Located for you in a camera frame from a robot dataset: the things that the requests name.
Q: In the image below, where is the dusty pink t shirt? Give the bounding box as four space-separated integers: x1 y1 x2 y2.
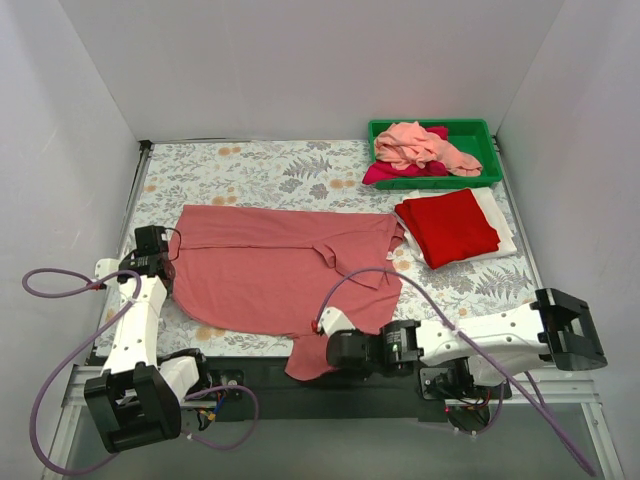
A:
171 205 404 381

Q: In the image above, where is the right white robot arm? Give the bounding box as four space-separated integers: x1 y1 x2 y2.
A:
314 288 608 398

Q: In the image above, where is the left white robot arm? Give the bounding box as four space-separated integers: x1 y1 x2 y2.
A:
84 225 213 454

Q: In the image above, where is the folded red t shirt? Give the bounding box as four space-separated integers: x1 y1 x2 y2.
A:
394 189 500 269

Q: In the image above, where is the floral patterned table mat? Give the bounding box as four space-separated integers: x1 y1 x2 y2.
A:
94 139 557 358

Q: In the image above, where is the magenta t shirt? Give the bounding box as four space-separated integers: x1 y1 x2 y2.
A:
362 122 449 185

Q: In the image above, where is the peach t shirt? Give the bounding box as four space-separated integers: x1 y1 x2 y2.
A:
373 121 483 177

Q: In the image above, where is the green plastic bin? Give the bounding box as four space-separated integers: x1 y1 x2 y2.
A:
375 118 503 190

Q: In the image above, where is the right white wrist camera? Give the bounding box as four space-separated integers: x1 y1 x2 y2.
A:
311 307 371 337

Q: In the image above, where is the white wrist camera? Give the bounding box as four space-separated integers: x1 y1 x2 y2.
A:
311 307 371 337
94 258 121 291

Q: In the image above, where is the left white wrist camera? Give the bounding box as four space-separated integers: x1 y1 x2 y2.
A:
94 258 121 291

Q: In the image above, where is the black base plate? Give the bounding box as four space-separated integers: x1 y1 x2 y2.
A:
89 352 571 426

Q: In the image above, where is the aluminium frame rail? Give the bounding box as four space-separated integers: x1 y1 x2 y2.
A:
47 357 624 479

